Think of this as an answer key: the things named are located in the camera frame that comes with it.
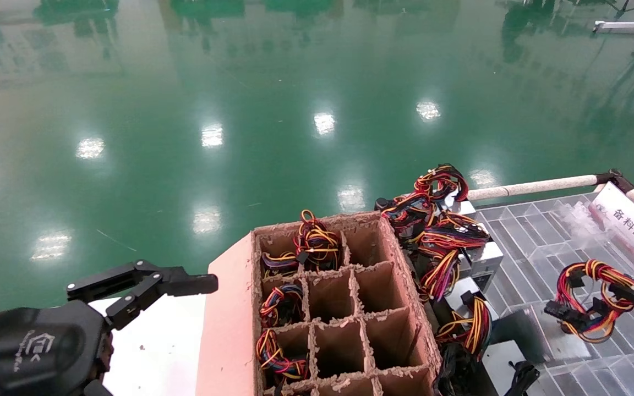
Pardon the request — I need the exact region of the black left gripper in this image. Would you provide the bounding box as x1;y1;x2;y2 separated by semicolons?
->
0;275;165;396

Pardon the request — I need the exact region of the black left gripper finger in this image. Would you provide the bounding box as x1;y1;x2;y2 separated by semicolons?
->
67;260;219;303

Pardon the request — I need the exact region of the silver power supply with wires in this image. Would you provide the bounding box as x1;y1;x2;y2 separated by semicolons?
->
261;250;298;277
413;212;505;274
375;192;436;234
255;328;310;381
435;296;524;396
293;209;344;271
258;283;305;329
496;260;634;365
412;163;476;216
419;250;492;312

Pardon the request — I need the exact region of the brown divided cardboard box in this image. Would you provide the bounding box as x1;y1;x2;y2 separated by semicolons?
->
196;212;443;396

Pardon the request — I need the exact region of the white sign with Chinese text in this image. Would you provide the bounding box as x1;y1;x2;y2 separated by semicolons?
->
589;181;634;263

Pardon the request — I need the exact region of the clear acrylic divided tray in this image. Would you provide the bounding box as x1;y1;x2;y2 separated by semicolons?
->
471;192;634;396

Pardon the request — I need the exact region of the clear crumpled plastic bag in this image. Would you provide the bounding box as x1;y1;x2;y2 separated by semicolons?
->
559;201;626;248

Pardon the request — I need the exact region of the black pipe corner joint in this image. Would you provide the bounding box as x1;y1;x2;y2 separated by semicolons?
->
594;169;634;194

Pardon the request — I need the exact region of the white metal stand base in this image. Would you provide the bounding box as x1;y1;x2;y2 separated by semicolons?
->
592;20;634;35

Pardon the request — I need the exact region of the black wire bundle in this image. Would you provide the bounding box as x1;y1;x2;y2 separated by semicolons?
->
433;344;482;396

